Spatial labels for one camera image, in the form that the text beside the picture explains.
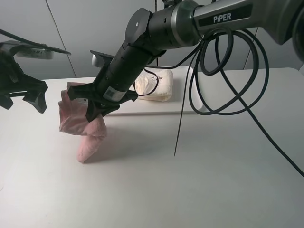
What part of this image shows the pink terry towel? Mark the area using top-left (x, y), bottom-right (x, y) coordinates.
top-left (58, 82), bottom-right (107, 163)

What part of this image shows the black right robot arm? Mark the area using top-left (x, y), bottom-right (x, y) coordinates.
top-left (67, 0), bottom-right (304, 121)

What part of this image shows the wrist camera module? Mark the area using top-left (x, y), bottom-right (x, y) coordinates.
top-left (0, 40), bottom-right (54, 60)
top-left (90, 50), bottom-right (114, 68)

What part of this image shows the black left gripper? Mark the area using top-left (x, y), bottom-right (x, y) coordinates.
top-left (0, 50), bottom-right (48, 114)

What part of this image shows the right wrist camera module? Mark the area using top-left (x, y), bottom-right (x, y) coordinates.
top-left (90, 50), bottom-right (114, 68)

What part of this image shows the white terry towel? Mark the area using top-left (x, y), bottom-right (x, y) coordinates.
top-left (130, 69), bottom-right (173, 102)

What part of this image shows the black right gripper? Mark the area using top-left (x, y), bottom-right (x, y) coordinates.
top-left (67, 83), bottom-right (138, 122)

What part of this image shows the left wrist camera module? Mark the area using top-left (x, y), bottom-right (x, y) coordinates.
top-left (0, 40), bottom-right (54, 60)

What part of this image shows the white rectangular plastic tray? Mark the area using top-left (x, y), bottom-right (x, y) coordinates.
top-left (109, 66), bottom-right (194, 116)

